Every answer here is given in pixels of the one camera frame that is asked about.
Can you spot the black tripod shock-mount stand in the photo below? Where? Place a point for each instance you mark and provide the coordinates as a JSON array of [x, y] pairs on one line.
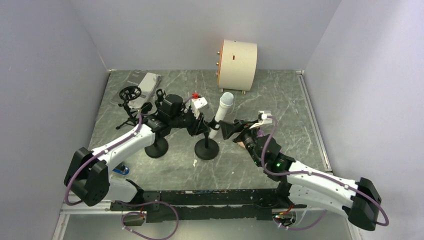
[[128, 94]]

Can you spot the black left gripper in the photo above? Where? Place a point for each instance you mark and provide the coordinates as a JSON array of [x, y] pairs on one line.
[[199, 124]]

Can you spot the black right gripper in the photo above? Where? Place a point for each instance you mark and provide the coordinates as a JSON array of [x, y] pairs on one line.
[[239, 130]]

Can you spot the white microphone silver grille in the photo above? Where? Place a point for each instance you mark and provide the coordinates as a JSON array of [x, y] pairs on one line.
[[226, 101]]

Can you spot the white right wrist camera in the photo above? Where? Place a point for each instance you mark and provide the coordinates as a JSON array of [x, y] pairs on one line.
[[265, 117]]

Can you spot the peach microphone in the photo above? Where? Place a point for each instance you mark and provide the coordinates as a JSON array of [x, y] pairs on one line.
[[242, 145]]

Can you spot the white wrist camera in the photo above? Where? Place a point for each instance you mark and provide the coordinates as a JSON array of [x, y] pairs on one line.
[[196, 103], [265, 117]]

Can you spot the cream cylindrical speaker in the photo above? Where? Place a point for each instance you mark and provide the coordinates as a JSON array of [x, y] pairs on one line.
[[237, 65]]

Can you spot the grey white booklet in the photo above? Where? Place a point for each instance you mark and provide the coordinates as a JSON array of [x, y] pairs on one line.
[[146, 81]]

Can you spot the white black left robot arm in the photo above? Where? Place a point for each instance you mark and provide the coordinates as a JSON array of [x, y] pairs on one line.
[[88, 178]]

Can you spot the blue box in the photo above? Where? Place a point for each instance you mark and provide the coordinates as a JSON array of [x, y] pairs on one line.
[[121, 169]]

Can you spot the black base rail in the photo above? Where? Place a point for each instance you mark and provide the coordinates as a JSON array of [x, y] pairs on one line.
[[168, 205]]

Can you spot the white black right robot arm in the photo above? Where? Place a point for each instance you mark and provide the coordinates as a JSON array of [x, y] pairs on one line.
[[357, 201]]

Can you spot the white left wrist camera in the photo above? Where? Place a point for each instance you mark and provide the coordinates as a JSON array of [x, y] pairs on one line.
[[196, 103]]

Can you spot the purple glitter microphone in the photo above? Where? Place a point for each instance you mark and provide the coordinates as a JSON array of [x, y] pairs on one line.
[[260, 133]]

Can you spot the black round-base mic stand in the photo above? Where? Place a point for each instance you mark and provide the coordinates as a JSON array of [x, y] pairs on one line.
[[158, 149], [206, 148]]

